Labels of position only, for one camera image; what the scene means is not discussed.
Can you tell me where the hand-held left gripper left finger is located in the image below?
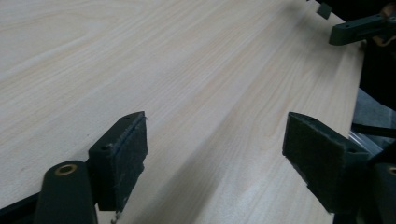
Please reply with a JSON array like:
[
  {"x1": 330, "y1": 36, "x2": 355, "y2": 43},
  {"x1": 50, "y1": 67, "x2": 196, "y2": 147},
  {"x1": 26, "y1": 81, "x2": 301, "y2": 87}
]
[{"x1": 88, "y1": 110, "x2": 149, "y2": 213}]

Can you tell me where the silver metal rail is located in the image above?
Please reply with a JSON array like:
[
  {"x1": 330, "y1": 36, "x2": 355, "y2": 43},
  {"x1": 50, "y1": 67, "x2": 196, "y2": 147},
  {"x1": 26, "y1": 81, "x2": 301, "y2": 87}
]
[{"x1": 347, "y1": 130, "x2": 385, "y2": 157}]

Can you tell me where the black bar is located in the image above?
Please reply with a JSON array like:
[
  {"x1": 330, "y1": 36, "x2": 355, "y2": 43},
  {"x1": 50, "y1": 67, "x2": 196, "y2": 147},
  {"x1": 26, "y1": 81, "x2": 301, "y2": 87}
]
[{"x1": 351, "y1": 122, "x2": 396, "y2": 140}]

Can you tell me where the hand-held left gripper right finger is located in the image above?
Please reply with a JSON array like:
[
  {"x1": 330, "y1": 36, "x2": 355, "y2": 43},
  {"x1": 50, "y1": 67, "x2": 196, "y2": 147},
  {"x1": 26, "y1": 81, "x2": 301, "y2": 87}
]
[{"x1": 281, "y1": 111, "x2": 372, "y2": 216}]

